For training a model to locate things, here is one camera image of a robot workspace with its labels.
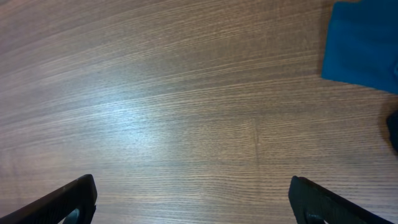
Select bright blue t-shirt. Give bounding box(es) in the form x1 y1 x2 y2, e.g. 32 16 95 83
321 0 397 94

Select black ribbed garment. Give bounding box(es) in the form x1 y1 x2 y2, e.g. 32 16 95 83
386 111 398 152

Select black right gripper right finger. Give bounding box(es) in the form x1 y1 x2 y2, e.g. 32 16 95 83
289 176 392 224

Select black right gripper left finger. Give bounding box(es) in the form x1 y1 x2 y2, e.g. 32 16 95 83
1 174 97 224

